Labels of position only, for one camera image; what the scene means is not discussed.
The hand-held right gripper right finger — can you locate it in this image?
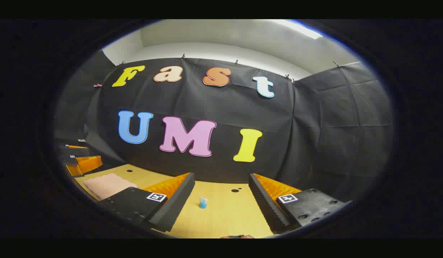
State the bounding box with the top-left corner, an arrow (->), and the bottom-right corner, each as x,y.
249,173 -> 352,234

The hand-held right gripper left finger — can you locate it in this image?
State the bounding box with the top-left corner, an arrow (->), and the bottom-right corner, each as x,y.
99,173 -> 195,233

